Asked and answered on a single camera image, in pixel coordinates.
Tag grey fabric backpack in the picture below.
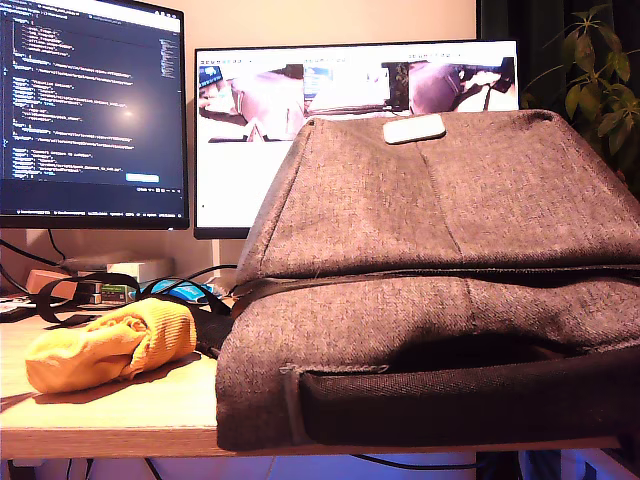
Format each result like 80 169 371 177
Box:
215 108 640 451

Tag yellow pair of socks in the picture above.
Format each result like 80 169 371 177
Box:
24 295 199 395

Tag monitor with white screen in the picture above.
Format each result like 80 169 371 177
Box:
193 39 521 240

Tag blue plastic packet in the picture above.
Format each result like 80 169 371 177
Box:
141 278 214 306

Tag white flat box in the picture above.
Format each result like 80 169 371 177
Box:
107 257 176 284

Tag grey monitor stand base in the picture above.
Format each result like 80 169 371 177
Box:
59 252 151 274

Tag tan cardboard box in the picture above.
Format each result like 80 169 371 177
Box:
24 269 79 301

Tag monitor with dark code screen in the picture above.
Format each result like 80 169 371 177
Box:
0 0 191 231

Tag wide black table leg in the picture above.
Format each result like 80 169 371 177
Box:
474 449 521 480

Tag flat black desk device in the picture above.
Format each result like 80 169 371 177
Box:
0 294 39 324

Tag green leafy house plant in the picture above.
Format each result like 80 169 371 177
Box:
519 3 640 186

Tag thin black curved cable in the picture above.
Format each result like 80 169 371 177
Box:
149 263 239 294

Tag black cable under table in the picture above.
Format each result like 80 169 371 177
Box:
349 452 481 471

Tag black backpack shoulder strap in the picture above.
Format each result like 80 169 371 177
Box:
35 272 236 360

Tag black cable behind monitor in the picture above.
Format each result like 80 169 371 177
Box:
0 238 64 266

